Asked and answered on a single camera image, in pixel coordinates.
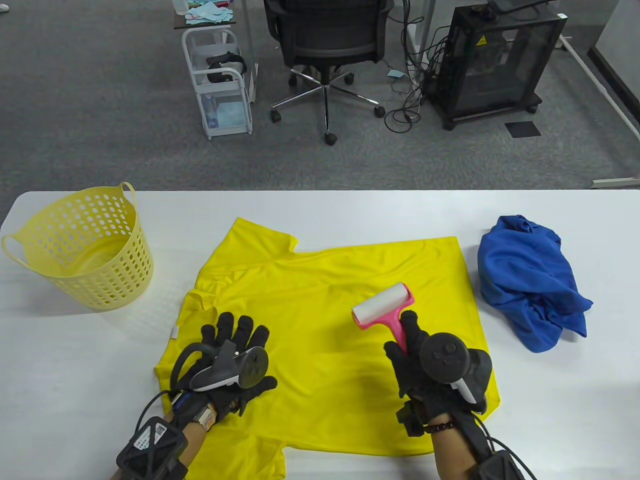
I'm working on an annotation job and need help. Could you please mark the person's left hand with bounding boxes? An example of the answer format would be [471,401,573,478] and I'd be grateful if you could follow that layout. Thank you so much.
[170,312,278,431]

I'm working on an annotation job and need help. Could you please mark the pile of light blue cloths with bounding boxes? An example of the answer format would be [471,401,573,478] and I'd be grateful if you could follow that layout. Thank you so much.
[185,0,236,25]

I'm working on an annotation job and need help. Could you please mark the black floor plate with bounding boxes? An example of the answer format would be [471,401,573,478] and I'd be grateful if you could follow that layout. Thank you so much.
[504,121,543,138]

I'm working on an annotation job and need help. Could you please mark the grey left hand controller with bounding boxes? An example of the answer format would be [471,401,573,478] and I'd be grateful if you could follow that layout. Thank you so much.
[170,341,270,393]

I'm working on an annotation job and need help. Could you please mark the black office chair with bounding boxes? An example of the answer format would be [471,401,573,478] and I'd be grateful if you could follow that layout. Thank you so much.
[263,0,396,147]

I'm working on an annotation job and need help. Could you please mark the tangle of black cables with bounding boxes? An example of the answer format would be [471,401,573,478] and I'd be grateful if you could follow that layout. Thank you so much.
[385,0,451,135]

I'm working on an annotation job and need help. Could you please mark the yellow t-shirt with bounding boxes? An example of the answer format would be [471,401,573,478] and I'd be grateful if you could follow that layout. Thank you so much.
[154,217,501,480]

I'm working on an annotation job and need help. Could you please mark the black cabinet on wheels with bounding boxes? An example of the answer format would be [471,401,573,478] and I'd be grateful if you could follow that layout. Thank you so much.
[425,5,568,132]

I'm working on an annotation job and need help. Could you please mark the pink lint roller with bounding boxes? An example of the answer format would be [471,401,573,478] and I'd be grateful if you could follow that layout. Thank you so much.
[351,282,416,353]

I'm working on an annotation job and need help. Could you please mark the person's right hand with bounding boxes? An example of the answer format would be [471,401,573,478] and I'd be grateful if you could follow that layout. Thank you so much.
[383,310,493,426]

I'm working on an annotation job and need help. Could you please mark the light blue packet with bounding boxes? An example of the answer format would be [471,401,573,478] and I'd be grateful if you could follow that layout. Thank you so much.
[207,102,248,128]

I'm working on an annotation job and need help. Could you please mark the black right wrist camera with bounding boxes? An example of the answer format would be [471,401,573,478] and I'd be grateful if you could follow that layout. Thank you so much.
[470,450,526,480]

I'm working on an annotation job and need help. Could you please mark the black headset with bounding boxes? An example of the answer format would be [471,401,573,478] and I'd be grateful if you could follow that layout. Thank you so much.
[206,52,248,84]

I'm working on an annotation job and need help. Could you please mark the white floor foot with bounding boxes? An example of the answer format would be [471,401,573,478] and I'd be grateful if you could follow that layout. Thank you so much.
[591,177,640,190]

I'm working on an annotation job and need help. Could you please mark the white desk leg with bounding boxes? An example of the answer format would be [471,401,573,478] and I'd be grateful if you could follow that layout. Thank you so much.
[240,0,261,103]
[406,0,436,83]

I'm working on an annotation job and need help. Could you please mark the yellow perforated plastic basket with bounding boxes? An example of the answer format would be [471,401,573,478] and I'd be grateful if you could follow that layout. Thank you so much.
[1,182,155,312]

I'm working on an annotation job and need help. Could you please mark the white desk frame rail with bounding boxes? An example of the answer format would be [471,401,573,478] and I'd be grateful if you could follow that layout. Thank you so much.
[557,34,640,143]

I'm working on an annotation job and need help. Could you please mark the white rolling cart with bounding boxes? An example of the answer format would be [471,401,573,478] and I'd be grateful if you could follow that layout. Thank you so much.
[181,27,254,141]

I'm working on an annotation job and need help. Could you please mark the blue t-shirt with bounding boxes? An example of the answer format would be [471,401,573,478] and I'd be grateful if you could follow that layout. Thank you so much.
[477,215,595,353]

